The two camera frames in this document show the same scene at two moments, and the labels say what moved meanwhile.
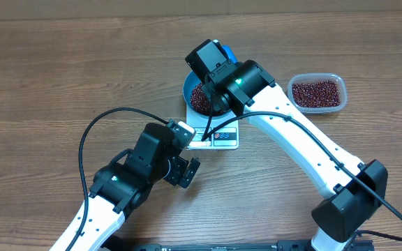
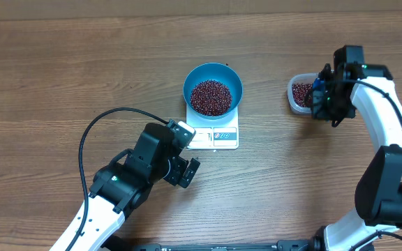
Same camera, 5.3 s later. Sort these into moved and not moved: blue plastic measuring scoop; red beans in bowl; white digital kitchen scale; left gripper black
Moved: blue plastic measuring scoop
Not moved: red beans in bowl; white digital kitchen scale; left gripper black
